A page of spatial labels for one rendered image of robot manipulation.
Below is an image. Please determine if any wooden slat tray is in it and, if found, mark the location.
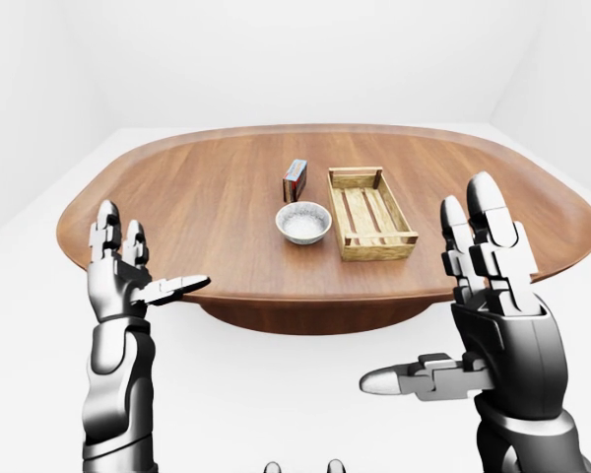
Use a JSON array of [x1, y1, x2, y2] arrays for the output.
[[327, 166, 420, 263]]

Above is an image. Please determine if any grey patterned bowl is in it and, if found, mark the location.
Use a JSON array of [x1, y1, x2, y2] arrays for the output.
[[275, 201, 333, 245]]

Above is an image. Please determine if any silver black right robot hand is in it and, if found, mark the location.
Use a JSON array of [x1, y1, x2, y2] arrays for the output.
[[359, 170, 570, 422]]

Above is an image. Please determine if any printed food box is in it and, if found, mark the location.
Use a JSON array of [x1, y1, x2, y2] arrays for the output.
[[282, 158, 309, 204]]

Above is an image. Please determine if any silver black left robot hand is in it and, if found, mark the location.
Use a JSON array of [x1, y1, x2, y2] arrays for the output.
[[87, 199, 212, 324]]

